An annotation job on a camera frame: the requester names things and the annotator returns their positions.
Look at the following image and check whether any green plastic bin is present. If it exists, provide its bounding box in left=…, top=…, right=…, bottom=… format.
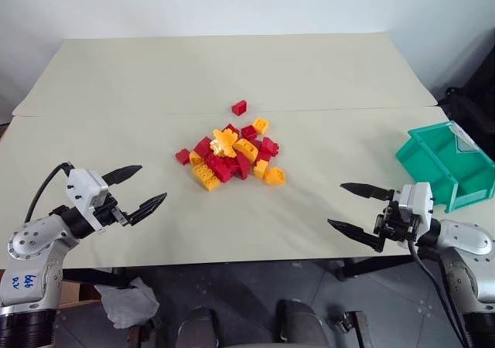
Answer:
left=394, top=120, right=495, bottom=215

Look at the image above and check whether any red plastic toy brick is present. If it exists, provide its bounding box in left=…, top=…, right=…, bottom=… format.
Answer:
left=235, top=152, right=254, bottom=180

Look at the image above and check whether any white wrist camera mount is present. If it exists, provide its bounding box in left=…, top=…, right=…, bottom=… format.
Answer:
left=65, top=168, right=110, bottom=234
left=398, top=182, right=436, bottom=226

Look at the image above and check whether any yellow square studded block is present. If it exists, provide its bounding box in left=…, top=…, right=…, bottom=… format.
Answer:
left=251, top=117, right=271, bottom=135

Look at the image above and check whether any yellow plastic gear piece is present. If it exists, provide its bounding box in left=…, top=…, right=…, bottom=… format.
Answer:
left=208, top=128, right=241, bottom=159

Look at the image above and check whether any crumpled grey cloth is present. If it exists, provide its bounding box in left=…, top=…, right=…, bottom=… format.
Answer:
left=94, top=277, right=161, bottom=330

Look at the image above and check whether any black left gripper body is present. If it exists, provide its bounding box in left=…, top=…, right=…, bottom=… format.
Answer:
left=94, top=193, right=131, bottom=229

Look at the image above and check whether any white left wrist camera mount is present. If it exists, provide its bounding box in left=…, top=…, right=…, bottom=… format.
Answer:
left=65, top=168, right=110, bottom=234

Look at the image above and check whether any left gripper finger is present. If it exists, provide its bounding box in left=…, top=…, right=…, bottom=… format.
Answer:
left=127, top=192, right=169, bottom=226
left=102, top=165, right=143, bottom=187

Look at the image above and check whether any dark rounded shape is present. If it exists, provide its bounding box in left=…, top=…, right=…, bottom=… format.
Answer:
left=275, top=299, right=330, bottom=348
left=179, top=305, right=222, bottom=348

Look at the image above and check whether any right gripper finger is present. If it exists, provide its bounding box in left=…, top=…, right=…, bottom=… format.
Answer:
left=340, top=182, right=395, bottom=202
left=326, top=218, right=386, bottom=254

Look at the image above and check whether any black table frame bar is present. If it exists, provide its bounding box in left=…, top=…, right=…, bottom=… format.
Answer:
left=63, top=268, right=131, bottom=290

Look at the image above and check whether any yellow sloped block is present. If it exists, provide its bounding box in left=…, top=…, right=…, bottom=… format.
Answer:
left=263, top=166, right=288, bottom=188

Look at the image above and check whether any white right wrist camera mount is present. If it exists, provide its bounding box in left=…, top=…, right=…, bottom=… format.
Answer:
left=398, top=182, right=436, bottom=226

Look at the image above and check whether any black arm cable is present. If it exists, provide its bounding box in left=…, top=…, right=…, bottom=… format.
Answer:
left=405, top=237, right=477, bottom=348
left=24, top=162, right=75, bottom=223

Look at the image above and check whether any yellow plastic building brick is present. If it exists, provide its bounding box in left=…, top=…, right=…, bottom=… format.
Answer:
left=231, top=138, right=260, bottom=162

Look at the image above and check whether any long red studded brick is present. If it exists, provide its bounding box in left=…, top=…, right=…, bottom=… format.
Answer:
left=206, top=154, right=234, bottom=183

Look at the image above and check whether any black brown table foot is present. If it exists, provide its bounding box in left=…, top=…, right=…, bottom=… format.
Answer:
left=333, top=310, right=373, bottom=348
left=126, top=316, right=162, bottom=346

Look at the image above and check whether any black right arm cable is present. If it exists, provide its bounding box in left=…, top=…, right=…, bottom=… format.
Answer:
left=405, top=237, right=477, bottom=348

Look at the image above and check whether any long yellow studded brick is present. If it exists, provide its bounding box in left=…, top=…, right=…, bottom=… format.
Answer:
left=191, top=161, right=222, bottom=193

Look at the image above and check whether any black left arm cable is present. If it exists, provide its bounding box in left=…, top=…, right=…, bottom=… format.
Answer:
left=24, top=162, right=75, bottom=223

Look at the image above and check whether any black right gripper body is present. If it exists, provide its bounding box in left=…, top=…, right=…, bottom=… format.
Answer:
left=374, top=199, right=422, bottom=244

